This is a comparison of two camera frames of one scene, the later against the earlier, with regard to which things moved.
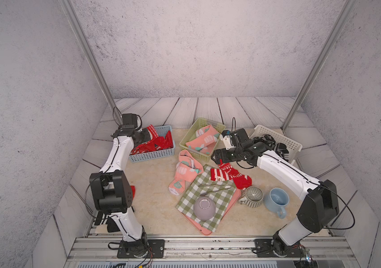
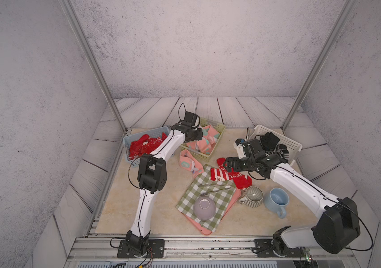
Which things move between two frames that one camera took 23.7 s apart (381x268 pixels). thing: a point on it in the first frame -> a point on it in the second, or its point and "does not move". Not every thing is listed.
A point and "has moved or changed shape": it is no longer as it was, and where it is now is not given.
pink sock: (205, 145) has moved or changed shape
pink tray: (231, 205) does not move
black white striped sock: (280, 148) does not move
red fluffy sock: (157, 143) does not move
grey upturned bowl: (204, 207) does not move
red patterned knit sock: (241, 181) does not move
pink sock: (205, 139) has moved or changed shape
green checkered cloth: (202, 185) does not move
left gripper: (146, 136) -> (199, 130)
